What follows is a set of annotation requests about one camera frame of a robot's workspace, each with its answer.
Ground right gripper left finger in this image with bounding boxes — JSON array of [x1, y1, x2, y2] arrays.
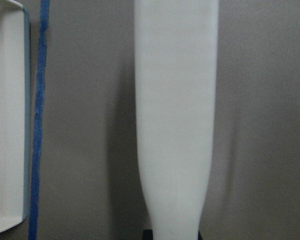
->
[[142, 229, 153, 240]]

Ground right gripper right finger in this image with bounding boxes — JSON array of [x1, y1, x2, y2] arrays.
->
[[197, 231, 203, 240]]

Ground beige brush black bristles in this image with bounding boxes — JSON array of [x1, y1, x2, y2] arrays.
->
[[134, 0, 219, 240]]

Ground beige plastic dustpan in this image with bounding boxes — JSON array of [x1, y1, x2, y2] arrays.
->
[[0, 0, 31, 233]]

